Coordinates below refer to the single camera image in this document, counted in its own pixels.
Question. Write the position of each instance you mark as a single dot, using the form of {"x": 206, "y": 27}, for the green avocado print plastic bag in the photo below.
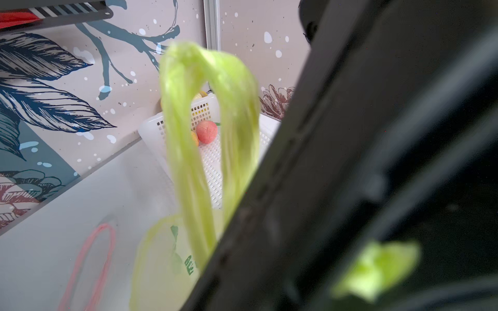
{"x": 175, "y": 251}

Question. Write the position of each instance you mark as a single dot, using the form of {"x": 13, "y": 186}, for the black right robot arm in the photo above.
{"x": 379, "y": 191}

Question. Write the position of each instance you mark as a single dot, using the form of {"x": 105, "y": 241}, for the red peach top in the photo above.
{"x": 207, "y": 131}

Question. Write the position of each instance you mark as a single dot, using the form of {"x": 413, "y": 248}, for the orange yellow peach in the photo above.
{"x": 195, "y": 138}

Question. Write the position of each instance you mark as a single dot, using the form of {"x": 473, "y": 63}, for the pink plastic bag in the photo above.
{"x": 88, "y": 278}

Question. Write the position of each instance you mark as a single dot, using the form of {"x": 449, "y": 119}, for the white perforated plastic basket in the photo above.
{"x": 152, "y": 131}

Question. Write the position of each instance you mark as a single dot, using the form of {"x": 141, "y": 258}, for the black wall shelf basket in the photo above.
{"x": 28, "y": 15}

